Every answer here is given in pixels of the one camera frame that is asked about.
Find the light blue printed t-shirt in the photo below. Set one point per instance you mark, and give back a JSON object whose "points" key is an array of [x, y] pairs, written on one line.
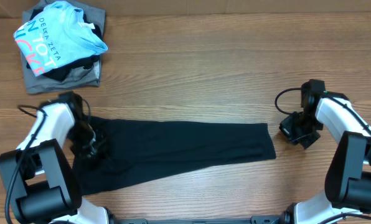
{"points": [[56, 37]]}

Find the folded grey t-shirt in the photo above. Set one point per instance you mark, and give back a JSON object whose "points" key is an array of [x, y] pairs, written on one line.
{"points": [[78, 77]]}

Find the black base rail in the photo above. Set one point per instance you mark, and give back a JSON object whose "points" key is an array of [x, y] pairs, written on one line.
{"points": [[271, 219]]}

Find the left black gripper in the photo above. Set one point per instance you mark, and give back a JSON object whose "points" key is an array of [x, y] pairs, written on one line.
{"points": [[83, 154]]}

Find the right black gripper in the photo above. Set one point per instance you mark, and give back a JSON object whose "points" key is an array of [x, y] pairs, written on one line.
{"points": [[286, 129]]}

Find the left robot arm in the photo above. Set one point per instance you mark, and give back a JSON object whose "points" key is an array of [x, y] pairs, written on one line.
{"points": [[39, 182]]}

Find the black t-shirt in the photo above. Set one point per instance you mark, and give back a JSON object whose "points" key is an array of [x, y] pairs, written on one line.
{"points": [[142, 151]]}

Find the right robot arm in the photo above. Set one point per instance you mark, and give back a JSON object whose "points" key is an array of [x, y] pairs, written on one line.
{"points": [[347, 187]]}

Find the folded black garment in stack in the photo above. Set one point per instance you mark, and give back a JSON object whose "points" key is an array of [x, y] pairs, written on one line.
{"points": [[61, 73]]}

